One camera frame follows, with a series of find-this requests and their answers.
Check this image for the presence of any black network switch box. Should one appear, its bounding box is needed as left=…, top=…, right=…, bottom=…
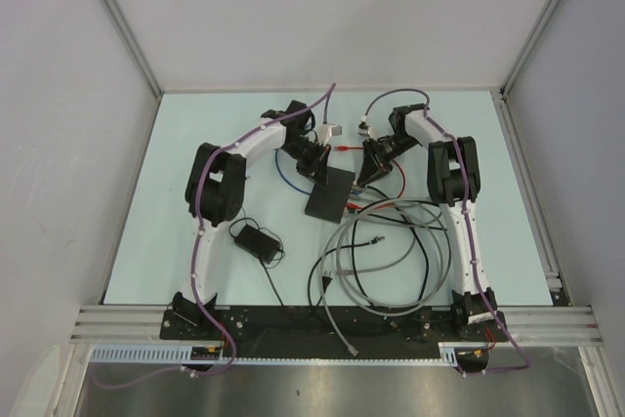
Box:
left=304, top=167, right=355, bottom=224

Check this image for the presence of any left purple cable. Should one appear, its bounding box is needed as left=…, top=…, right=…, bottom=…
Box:
left=90, top=82, right=338, bottom=388

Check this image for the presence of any blue ethernet cable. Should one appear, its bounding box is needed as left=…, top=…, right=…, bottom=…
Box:
left=273, top=147, right=365, bottom=196

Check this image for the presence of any slotted cable duct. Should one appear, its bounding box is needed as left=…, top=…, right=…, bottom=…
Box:
left=91, top=344, right=457, bottom=367

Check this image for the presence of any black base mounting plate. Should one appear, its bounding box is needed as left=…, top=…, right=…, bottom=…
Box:
left=159, top=305, right=509, bottom=365

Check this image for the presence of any aluminium frame rail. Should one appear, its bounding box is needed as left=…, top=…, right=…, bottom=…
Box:
left=72, top=305, right=604, bottom=347

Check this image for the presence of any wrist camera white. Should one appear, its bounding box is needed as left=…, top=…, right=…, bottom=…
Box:
left=356, top=118, right=379, bottom=140
left=316, top=123, right=343, bottom=145

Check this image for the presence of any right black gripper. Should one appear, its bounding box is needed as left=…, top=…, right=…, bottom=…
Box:
left=359, top=134, right=420, bottom=188

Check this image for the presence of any black power cable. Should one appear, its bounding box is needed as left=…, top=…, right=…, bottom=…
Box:
left=228, top=185, right=450, bottom=320

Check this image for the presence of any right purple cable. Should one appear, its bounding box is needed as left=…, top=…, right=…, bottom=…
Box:
left=359, top=87, right=531, bottom=375

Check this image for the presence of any grey ethernet cable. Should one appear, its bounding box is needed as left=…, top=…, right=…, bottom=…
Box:
left=319, top=199, right=453, bottom=357

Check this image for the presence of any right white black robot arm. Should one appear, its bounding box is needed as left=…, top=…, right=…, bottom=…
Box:
left=357, top=104, right=505, bottom=340

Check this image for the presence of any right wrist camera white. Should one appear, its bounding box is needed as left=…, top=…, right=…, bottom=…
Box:
left=356, top=118, right=379, bottom=140

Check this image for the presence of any purple cable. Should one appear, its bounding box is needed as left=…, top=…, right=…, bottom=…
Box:
left=359, top=87, right=531, bottom=375
left=90, top=82, right=338, bottom=388

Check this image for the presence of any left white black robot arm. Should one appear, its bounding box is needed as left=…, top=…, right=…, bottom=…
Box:
left=172, top=101, right=330, bottom=339

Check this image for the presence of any black power adapter brick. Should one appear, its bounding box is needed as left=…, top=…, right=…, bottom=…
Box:
left=234, top=225, right=281, bottom=264

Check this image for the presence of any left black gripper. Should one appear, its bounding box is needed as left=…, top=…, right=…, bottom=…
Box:
left=281, top=138, right=331, bottom=191

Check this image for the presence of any red ethernet cable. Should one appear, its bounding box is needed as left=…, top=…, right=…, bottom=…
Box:
left=336, top=144, right=407, bottom=213

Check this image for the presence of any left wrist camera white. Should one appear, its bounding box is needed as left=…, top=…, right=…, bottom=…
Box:
left=316, top=123, right=343, bottom=145

